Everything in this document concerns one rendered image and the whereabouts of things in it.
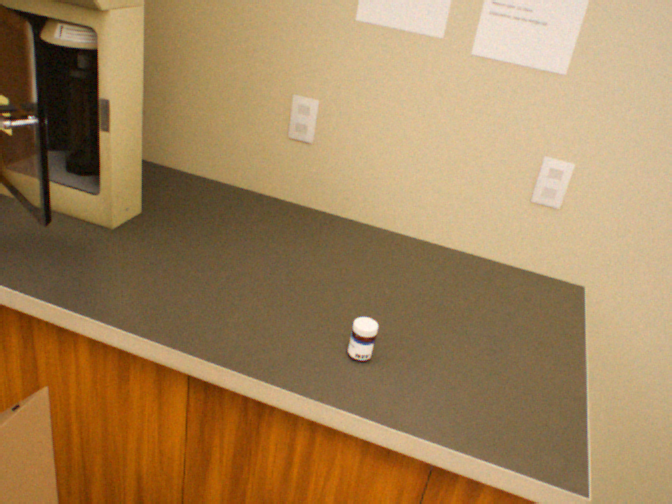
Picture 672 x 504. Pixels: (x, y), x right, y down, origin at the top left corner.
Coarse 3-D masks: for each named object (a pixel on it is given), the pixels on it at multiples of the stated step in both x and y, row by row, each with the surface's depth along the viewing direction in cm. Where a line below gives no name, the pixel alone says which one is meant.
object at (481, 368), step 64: (192, 192) 164; (0, 256) 124; (64, 256) 128; (128, 256) 132; (192, 256) 136; (256, 256) 140; (320, 256) 144; (384, 256) 149; (448, 256) 154; (64, 320) 113; (128, 320) 112; (192, 320) 115; (256, 320) 118; (320, 320) 122; (384, 320) 125; (448, 320) 129; (512, 320) 133; (576, 320) 137; (256, 384) 104; (320, 384) 105; (384, 384) 108; (448, 384) 110; (512, 384) 113; (576, 384) 116; (448, 448) 97; (512, 448) 99; (576, 448) 101
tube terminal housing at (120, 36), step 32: (0, 0) 126; (32, 0) 123; (128, 0) 123; (96, 32) 121; (128, 32) 125; (128, 64) 128; (128, 96) 132; (128, 128) 135; (128, 160) 138; (0, 192) 147; (64, 192) 141; (128, 192) 142
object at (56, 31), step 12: (48, 24) 128; (60, 24) 126; (72, 24) 126; (48, 36) 128; (60, 36) 126; (72, 36) 126; (84, 36) 127; (96, 36) 128; (84, 48) 127; (96, 48) 128
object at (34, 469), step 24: (24, 408) 61; (48, 408) 65; (0, 432) 58; (24, 432) 62; (48, 432) 66; (0, 456) 59; (24, 456) 63; (48, 456) 67; (0, 480) 60; (24, 480) 64; (48, 480) 68
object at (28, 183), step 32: (0, 32) 120; (32, 32) 108; (0, 64) 124; (32, 64) 111; (32, 96) 115; (0, 128) 133; (32, 128) 118; (0, 160) 138; (32, 160) 122; (32, 192) 127
